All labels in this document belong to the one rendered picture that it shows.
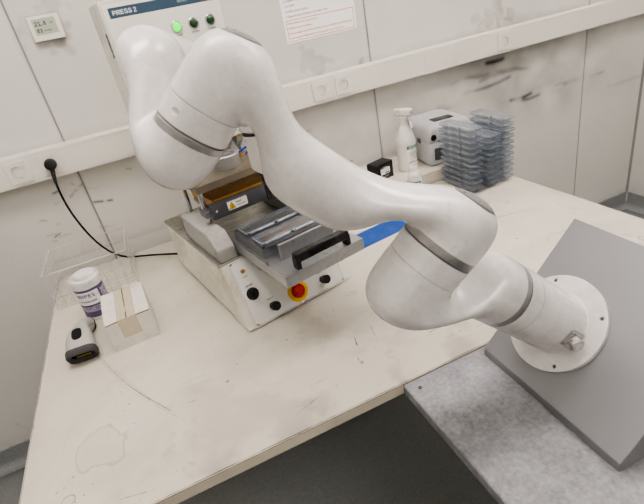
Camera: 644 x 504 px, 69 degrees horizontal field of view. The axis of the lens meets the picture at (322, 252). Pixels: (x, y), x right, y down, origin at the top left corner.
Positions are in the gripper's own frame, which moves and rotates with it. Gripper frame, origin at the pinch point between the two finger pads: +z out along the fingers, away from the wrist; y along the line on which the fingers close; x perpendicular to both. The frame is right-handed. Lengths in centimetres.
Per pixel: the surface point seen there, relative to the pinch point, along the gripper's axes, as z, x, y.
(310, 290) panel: 31.4, -3.7, -0.7
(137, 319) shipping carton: 27, 40, 18
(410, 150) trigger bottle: 21, -79, 38
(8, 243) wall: 17, 65, 88
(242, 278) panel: 21.0, 12.7, 3.8
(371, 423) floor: 109, -21, 10
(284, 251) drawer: 9.9, 6.1, -12.5
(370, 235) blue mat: 34, -38, 15
